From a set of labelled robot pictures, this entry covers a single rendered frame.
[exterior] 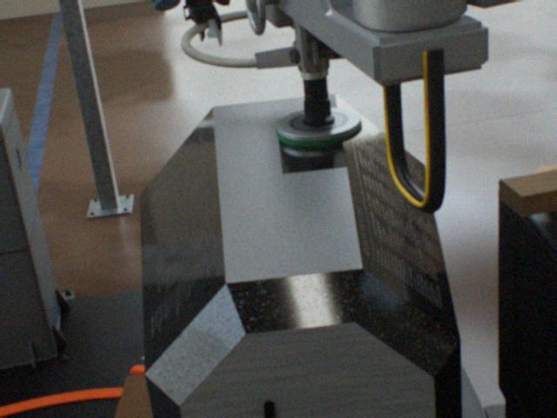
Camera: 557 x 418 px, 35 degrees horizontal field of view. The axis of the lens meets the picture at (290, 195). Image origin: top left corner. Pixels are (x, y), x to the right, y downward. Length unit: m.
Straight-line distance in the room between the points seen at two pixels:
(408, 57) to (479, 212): 2.38
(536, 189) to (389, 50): 0.67
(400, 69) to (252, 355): 0.56
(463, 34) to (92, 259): 2.52
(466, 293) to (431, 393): 1.57
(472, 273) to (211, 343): 1.86
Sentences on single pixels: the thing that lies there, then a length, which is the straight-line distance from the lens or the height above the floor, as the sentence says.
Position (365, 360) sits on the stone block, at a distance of 1.60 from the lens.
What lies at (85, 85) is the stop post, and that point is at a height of 0.60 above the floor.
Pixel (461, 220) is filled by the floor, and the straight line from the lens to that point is 3.72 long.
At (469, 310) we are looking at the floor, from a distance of 3.11.
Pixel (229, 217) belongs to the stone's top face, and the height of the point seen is 0.87.
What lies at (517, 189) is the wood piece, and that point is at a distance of 1.98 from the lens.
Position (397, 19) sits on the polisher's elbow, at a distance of 1.45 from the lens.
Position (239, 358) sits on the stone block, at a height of 0.76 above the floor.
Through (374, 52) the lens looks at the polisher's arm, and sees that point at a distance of 1.44.
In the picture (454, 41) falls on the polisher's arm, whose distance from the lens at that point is 1.47.
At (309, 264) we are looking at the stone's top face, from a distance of 1.63.
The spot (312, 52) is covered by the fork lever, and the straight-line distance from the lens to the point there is 1.96.
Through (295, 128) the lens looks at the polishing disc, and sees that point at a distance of 2.22.
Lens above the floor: 1.65
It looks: 24 degrees down
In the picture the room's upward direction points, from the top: 6 degrees counter-clockwise
